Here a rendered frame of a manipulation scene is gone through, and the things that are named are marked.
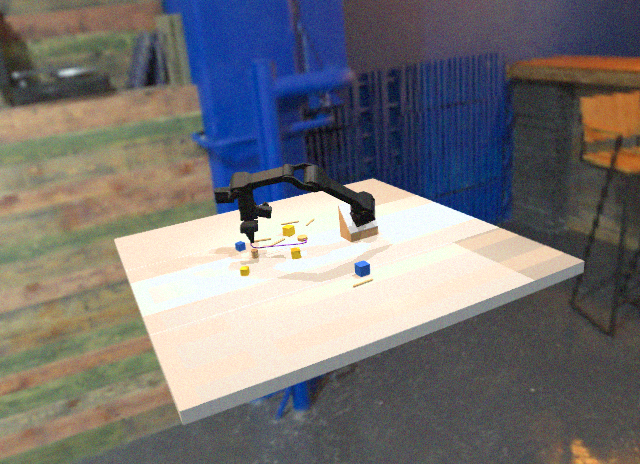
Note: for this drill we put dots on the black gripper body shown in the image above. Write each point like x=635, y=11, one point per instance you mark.
x=247, y=215

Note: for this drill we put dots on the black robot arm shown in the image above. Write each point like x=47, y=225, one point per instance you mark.
x=242, y=184

